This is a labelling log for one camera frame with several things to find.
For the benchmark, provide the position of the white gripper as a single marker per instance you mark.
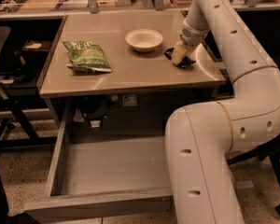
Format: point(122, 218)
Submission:
point(193, 36)

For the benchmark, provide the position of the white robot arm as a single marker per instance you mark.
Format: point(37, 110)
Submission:
point(227, 109)

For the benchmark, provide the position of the grey cabinet with steel top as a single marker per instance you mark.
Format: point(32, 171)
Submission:
point(131, 71)

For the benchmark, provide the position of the grey open top drawer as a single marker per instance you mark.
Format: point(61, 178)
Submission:
point(114, 175)

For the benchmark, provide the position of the white paper bowl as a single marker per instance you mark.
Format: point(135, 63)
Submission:
point(144, 40)

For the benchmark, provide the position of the green chip bag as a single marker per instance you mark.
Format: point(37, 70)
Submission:
point(86, 56)

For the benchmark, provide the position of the black box with label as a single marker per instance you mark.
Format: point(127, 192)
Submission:
point(36, 52)

